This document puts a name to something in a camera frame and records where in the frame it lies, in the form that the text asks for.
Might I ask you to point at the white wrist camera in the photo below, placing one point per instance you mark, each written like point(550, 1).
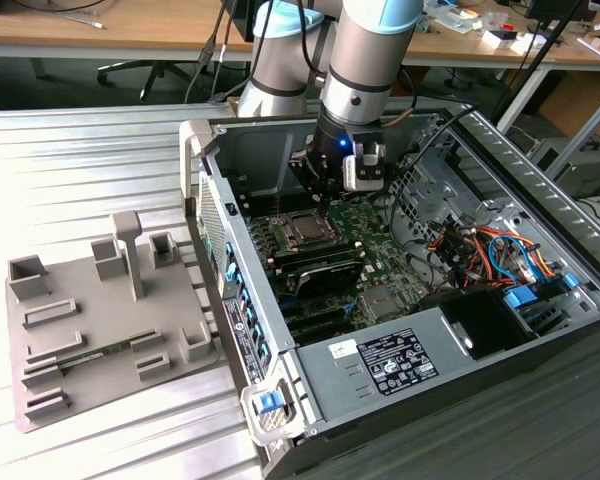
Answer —
point(350, 175)

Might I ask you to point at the green RAM stick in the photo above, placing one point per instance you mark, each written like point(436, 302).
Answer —
point(87, 356)

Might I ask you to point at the grey power supply unit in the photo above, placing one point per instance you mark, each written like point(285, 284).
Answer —
point(340, 380)

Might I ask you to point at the small white sticker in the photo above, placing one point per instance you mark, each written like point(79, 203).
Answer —
point(342, 348)

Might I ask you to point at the small cardboard box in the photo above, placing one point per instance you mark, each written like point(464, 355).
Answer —
point(597, 46)

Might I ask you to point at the grey PC case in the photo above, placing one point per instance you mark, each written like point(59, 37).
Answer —
point(230, 150)

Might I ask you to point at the small white box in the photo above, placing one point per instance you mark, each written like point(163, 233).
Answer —
point(522, 46)

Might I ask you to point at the black RAM slot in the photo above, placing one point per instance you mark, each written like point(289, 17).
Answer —
point(325, 257)
point(320, 248)

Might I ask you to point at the black office chair base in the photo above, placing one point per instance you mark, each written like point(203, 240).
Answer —
point(155, 66)

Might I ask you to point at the blue disk carrier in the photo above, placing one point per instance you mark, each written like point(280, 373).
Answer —
point(519, 299)

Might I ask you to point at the black plastic air duct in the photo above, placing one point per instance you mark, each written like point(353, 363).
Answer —
point(480, 320)

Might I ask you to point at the black serial label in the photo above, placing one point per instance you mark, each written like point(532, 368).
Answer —
point(240, 335)

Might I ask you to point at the grey parts rack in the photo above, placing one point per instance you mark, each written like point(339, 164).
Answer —
point(110, 320)

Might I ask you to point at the black graphics card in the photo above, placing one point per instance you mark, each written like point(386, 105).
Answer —
point(325, 280)

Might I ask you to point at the black expansion slot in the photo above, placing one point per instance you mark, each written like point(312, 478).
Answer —
point(325, 329)
point(317, 312)

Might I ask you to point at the grey computer tower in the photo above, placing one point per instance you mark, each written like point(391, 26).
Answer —
point(590, 172)

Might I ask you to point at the wooden desk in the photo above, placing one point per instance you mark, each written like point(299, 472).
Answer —
point(130, 25)
point(575, 55)

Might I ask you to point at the silver CPU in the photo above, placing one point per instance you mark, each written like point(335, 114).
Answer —
point(310, 227)

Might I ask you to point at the brown cardboard box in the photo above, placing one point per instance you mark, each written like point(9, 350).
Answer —
point(575, 100)

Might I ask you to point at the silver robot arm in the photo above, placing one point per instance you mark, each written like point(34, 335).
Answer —
point(360, 65)

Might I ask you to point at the black rating label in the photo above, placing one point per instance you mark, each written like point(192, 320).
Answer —
point(397, 362)

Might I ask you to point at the perforated metal drive cage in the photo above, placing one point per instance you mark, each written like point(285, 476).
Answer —
point(447, 192)

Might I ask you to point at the green motherboard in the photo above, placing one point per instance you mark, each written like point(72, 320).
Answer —
point(385, 260)

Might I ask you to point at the CPU socket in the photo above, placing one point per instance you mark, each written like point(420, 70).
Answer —
point(287, 244)

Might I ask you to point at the small blue clip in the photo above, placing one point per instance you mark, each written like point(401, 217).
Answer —
point(570, 280)

